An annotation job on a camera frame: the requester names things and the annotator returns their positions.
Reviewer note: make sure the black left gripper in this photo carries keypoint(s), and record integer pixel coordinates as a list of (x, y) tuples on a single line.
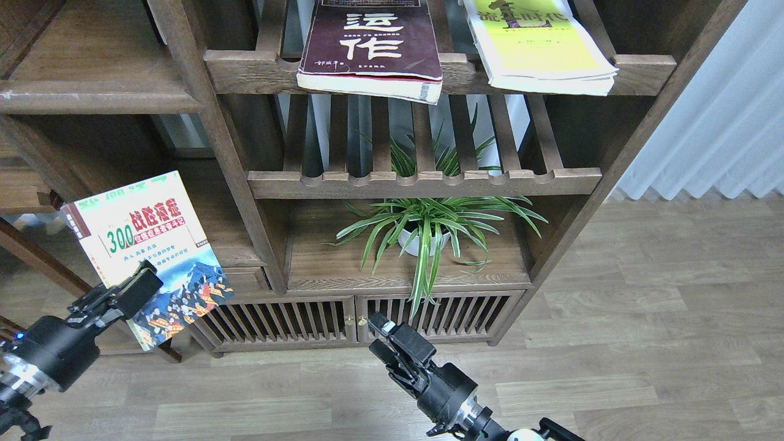
[(54, 353)]

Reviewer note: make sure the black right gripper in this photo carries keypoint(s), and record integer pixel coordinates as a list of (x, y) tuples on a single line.
[(448, 396)]

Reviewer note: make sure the colourful cover paperback book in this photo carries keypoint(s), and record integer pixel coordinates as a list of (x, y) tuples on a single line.
[(152, 220)]

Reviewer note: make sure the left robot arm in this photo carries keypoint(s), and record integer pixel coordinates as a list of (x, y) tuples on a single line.
[(15, 406)]

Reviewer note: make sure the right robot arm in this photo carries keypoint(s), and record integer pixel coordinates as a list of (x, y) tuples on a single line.
[(483, 427)]

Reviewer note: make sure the white plant pot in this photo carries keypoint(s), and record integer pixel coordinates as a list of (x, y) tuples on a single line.
[(409, 240)]

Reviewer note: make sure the dark wooden bookshelf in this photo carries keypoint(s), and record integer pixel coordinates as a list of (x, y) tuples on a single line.
[(81, 81)]

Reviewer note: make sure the maroon book white characters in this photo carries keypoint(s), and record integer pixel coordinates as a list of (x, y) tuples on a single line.
[(374, 48)]

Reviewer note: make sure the yellow green book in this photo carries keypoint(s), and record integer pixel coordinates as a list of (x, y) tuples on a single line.
[(538, 47)]

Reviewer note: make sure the white curtain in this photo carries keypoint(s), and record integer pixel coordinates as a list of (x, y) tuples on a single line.
[(723, 138)]

